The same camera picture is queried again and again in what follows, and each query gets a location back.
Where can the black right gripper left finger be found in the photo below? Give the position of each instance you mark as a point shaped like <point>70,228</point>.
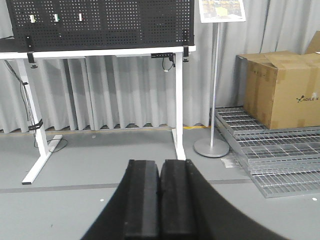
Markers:
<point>132,213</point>

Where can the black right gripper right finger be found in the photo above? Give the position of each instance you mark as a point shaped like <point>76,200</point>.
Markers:
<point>191,209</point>

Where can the silver sign stand pole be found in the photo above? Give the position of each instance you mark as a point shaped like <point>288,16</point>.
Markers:
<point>213,147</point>

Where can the steel floor grating stack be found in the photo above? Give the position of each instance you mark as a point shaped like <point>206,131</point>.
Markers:
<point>281,162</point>

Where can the brown cardboard box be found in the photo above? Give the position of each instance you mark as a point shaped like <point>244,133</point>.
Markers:
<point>282,89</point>

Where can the black under-table control box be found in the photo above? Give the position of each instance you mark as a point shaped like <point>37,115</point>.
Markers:
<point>169,55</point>

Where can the black right pegboard clamp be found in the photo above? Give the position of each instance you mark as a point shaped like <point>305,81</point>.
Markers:
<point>185,55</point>

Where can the black pegboard clamp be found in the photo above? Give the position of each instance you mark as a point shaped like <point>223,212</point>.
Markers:
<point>185,55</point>
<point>30,50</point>

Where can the framed poster sign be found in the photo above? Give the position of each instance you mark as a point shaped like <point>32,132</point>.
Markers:
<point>221,11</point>

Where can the black left pegboard clamp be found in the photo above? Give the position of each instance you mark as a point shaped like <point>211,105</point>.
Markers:
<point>30,50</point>

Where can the black perforated pegboard panel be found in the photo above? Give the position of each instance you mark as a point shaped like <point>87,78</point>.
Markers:
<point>107,24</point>

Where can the white metal table frame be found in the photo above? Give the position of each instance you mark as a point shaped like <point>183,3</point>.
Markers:
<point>45,149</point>

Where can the green rocker switch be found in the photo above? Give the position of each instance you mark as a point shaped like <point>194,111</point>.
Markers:
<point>56,17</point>

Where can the white rocker switch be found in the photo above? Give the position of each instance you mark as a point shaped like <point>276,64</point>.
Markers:
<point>32,18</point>

